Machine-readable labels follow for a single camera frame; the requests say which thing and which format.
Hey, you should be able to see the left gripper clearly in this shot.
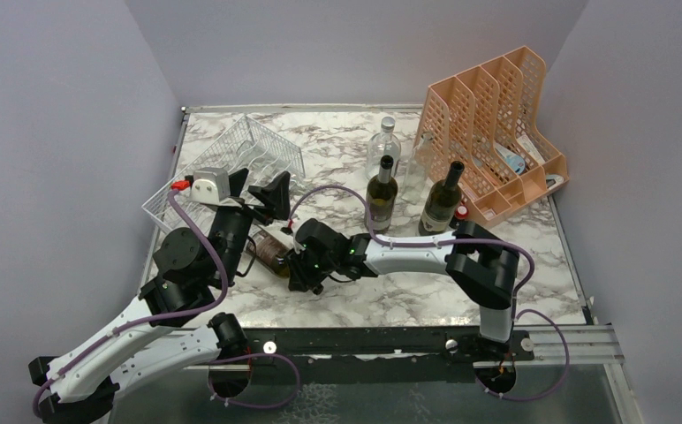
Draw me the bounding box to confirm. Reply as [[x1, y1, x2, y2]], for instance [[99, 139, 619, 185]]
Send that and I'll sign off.
[[211, 168, 292, 286]]

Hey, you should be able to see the green wine bottle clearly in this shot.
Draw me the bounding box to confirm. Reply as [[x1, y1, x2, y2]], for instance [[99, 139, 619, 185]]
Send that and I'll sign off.
[[418, 161, 465, 236], [246, 227, 290, 278], [366, 155, 398, 233]]

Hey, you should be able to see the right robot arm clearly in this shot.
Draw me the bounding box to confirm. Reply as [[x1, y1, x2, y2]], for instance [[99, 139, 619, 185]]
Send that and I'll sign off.
[[285, 219, 520, 360]]

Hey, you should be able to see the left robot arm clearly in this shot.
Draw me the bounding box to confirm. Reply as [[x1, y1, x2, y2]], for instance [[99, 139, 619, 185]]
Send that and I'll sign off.
[[29, 168, 291, 423]]

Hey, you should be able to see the clear round liquor bottle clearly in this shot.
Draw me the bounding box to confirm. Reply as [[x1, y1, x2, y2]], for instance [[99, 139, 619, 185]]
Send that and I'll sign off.
[[365, 116, 402, 179]]

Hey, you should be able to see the small red capped bottle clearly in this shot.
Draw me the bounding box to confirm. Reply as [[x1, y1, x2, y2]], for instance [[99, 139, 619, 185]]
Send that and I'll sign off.
[[449, 203, 468, 230]]

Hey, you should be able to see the peach plastic file organizer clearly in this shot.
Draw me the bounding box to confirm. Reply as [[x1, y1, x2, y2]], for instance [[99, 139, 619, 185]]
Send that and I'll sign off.
[[418, 46, 570, 227]]

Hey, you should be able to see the white wire wine rack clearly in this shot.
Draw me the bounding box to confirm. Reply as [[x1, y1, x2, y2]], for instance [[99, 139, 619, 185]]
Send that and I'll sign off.
[[142, 116, 307, 232]]

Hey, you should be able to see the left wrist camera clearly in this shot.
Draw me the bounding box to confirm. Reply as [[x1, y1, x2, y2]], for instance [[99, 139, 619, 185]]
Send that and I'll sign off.
[[170, 167, 231, 207]]

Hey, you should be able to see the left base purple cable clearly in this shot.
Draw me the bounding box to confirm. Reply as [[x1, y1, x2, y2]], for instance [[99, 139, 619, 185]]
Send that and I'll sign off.
[[208, 351, 302, 411]]

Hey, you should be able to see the black mounting rail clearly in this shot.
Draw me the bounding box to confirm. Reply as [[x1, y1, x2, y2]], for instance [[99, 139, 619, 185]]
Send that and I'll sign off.
[[188, 324, 553, 388]]

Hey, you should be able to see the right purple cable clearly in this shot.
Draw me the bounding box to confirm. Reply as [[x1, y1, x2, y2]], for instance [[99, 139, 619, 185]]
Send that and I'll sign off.
[[286, 185, 572, 404]]

